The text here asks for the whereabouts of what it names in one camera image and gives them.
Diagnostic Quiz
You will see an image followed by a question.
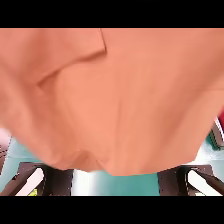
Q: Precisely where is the orange shirt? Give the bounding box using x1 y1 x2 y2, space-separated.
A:
0 27 224 177

